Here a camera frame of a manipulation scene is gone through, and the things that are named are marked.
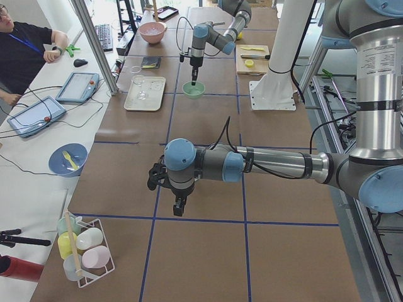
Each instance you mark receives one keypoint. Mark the white cup in rack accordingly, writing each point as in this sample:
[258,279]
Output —
[89,238]

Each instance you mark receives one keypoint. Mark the blue bowl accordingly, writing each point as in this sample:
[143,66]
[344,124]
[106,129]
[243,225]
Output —
[62,167]

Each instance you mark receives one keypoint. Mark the green bowl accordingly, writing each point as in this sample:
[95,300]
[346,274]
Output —
[193,90]

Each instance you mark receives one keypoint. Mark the lemon half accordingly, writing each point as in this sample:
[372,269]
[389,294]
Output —
[249,63]

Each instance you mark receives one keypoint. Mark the metal cylinder tool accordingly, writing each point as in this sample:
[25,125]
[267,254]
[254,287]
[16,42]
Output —
[255,57]

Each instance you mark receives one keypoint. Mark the seated person in black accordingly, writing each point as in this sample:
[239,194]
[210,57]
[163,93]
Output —
[25,49]

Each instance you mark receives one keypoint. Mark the grey folded cloth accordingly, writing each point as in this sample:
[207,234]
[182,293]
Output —
[151,62]

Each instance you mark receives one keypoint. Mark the green cup in rack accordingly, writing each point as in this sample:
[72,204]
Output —
[62,225]

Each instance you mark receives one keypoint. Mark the white wire cup rack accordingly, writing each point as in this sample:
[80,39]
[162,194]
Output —
[89,276]

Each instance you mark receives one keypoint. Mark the aluminium frame post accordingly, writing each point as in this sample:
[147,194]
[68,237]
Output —
[82,13]

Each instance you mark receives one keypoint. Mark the black computer mouse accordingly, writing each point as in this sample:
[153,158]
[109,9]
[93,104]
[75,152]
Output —
[79,62]

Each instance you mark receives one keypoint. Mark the wooden cutting board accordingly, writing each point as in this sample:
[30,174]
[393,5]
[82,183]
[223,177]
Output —
[260,66]

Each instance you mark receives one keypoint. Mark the wine glass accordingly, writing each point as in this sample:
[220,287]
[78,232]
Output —
[138,81]

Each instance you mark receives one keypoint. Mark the pink bowl with ice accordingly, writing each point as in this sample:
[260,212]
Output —
[152,32]

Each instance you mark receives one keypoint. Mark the small glass dish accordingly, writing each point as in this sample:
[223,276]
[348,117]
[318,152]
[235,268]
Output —
[135,69]

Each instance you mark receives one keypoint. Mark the teach pendant tablet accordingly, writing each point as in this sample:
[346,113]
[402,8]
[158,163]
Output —
[36,117]
[78,88]

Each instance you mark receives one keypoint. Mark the yellow cup in rack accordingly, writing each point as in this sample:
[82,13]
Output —
[64,245]

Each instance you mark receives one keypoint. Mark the yellow plastic fork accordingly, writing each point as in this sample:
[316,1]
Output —
[68,157]

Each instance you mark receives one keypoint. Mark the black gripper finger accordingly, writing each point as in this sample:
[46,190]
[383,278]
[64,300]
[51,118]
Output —
[181,209]
[194,81]
[177,210]

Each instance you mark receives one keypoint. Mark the black keyboard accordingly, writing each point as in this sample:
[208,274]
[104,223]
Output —
[104,34]

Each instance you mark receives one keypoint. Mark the red cylinder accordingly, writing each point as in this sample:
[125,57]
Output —
[20,269]

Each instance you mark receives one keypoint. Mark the yellow plastic knife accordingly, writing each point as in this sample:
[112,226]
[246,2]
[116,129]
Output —
[261,49]

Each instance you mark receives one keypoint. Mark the pink cup in rack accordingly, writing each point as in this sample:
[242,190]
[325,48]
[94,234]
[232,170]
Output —
[96,257]

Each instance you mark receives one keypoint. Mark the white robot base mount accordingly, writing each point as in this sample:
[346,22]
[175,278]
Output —
[274,91]

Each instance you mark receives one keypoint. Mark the far teach pendant tablet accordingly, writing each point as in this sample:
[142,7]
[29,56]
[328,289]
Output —
[78,88]

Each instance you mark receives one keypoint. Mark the near teach pendant tablet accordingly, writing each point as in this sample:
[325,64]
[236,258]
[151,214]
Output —
[36,117]

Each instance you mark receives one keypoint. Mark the cream bear tray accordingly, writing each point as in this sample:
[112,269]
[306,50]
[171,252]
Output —
[154,86]

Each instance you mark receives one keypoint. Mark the black tripod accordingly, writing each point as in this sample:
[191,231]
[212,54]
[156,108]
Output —
[10,238]

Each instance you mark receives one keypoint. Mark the green clamp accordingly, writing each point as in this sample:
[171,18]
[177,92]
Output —
[71,49]

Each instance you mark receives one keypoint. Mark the clear cup in rack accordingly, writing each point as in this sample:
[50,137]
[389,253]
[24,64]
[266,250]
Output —
[69,267]

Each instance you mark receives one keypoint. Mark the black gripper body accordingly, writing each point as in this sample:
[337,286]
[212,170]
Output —
[181,194]
[195,62]

